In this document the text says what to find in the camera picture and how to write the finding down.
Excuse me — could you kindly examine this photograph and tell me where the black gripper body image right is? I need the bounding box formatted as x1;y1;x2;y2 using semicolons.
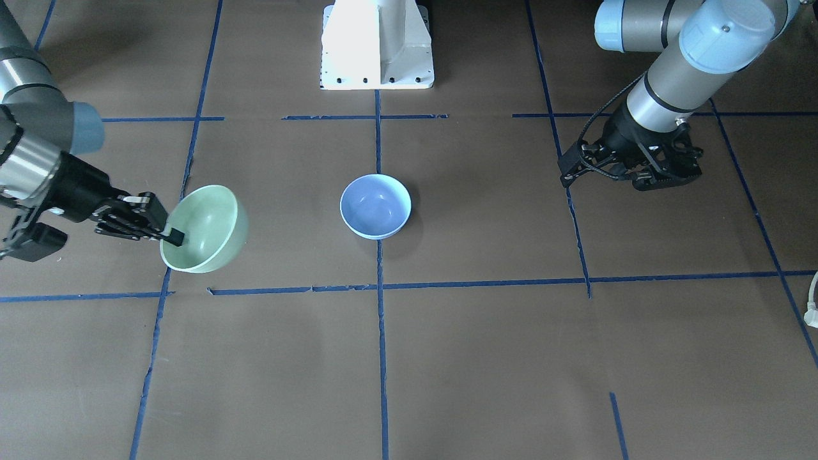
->
599;105;665;170

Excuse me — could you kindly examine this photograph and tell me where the white plug at table edge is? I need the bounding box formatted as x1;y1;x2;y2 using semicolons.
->
803;272;818;329

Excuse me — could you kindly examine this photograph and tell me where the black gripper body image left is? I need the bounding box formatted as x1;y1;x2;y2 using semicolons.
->
43;152;128;222

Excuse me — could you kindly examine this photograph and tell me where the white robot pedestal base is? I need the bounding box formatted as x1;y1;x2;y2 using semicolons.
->
319;1;435;91

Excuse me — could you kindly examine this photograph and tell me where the blue bowl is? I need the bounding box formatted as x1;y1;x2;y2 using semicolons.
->
339;174;412;240

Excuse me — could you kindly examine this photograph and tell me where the green bowl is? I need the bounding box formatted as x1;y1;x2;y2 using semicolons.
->
160;185;249;274

